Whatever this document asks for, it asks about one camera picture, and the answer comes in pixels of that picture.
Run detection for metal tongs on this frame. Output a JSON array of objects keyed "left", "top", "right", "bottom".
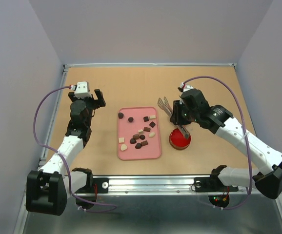
[{"left": 158, "top": 97, "right": 191, "bottom": 139}]

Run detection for dark diamond chocolate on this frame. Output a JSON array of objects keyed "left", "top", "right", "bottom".
[{"left": 149, "top": 121, "right": 156, "bottom": 128}]

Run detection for white oval chocolate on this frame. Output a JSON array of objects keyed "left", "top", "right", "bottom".
[{"left": 148, "top": 132, "right": 155, "bottom": 137}]

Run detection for brown rectangular chocolate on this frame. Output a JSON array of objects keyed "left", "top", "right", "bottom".
[{"left": 143, "top": 127, "right": 151, "bottom": 132}]

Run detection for brown oval chocolate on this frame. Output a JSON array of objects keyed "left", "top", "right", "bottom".
[{"left": 133, "top": 134, "right": 140, "bottom": 139}]

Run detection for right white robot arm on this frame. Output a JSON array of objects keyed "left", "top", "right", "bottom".
[{"left": 170, "top": 85, "right": 282, "bottom": 199}]

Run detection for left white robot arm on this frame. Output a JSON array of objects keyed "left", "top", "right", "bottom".
[{"left": 26, "top": 85, "right": 106, "bottom": 216}]

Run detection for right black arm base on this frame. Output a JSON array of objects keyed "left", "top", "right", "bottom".
[{"left": 190, "top": 175, "right": 239, "bottom": 208}]

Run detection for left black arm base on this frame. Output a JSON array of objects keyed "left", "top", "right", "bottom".
[{"left": 71, "top": 168, "right": 109, "bottom": 212}]

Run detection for dark heart chocolate bottom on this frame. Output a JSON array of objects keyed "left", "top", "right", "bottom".
[{"left": 135, "top": 143, "right": 142, "bottom": 149}]

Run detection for dark heart chocolate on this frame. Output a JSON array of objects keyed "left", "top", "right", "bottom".
[
  {"left": 130, "top": 138, "right": 136, "bottom": 144},
  {"left": 135, "top": 143, "right": 142, "bottom": 149}
]

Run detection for dark heart chocolate left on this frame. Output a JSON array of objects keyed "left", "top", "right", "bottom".
[{"left": 130, "top": 138, "right": 136, "bottom": 144}]

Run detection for white heart chocolate bottom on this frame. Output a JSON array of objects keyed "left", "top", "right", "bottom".
[{"left": 121, "top": 144, "right": 127, "bottom": 151}]

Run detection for red round tin box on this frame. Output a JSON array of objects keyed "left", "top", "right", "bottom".
[{"left": 169, "top": 129, "right": 191, "bottom": 150}]

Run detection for pink plastic tray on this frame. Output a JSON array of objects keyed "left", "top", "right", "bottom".
[{"left": 117, "top": 107, "right": 161, "bottom": 160}]

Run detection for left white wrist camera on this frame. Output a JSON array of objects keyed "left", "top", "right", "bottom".
[{"left": 70, "top": 81, "right": 92, "bottom": 98}]

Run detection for aluminium table frame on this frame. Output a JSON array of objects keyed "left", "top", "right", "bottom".
[{"left": 11, "top": 62, "right": 282, "bottom": 234}]

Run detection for aluminium front rail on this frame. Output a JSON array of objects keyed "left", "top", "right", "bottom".
[{"left": 70, "top": 173, "right": 282, "bottom": 195}]

